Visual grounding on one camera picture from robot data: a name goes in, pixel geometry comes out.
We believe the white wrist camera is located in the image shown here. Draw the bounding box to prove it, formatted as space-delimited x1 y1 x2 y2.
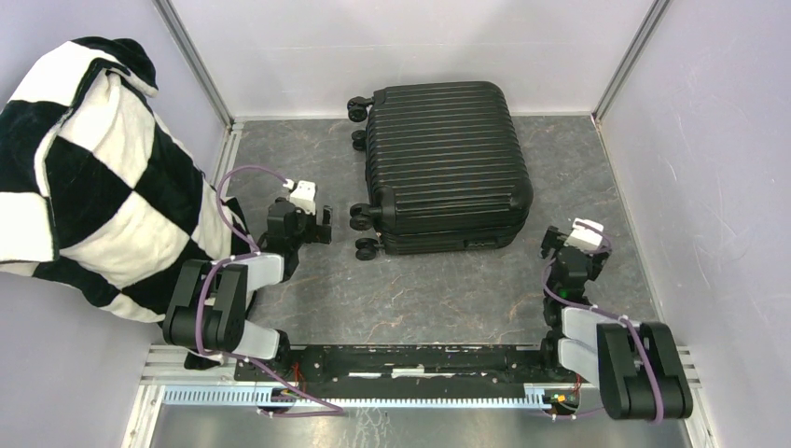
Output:
564 218 604 252
284 178 317 215

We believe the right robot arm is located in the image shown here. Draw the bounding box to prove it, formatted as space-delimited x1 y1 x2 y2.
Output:
538 218 694 423

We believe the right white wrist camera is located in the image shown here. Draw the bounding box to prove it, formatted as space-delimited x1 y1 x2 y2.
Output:
564 218 604 252

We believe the black white checkered blanket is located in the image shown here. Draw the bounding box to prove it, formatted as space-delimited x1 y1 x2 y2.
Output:
1 36 251 325

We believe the black suitcase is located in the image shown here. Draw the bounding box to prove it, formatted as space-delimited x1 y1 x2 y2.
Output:
347 80 534 261

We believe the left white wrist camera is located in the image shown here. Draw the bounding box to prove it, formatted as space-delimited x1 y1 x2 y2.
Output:
284 178 317 215

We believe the aluminium frame rail base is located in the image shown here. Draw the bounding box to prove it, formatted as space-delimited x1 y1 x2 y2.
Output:
120 343 718 448

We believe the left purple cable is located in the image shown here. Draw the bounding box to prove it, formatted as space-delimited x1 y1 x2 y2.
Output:
195 164 345 419

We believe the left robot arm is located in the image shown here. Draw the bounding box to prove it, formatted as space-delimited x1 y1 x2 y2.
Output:
162 198 332 381

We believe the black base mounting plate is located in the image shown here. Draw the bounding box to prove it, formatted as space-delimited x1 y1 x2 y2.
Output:
266 344 588 400

